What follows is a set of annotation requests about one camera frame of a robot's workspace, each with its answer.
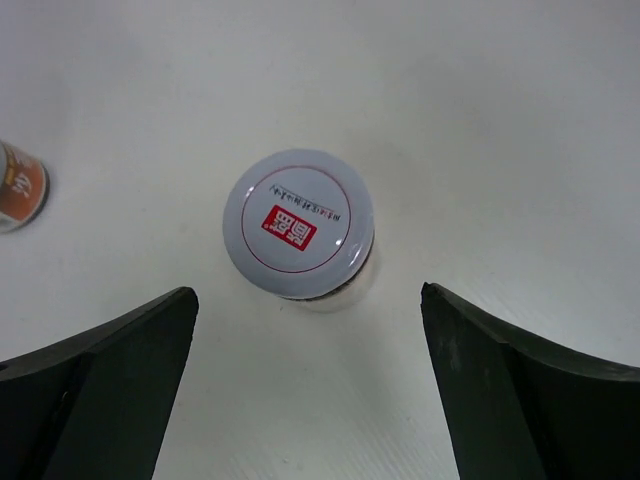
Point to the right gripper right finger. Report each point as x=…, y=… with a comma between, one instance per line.
x=519, y=406

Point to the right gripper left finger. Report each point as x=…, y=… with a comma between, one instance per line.
x=96, y=405

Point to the silver lid jar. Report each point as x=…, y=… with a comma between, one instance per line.
x=25, y=186

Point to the white lid spice jar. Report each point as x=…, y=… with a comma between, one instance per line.
x=299, y=224

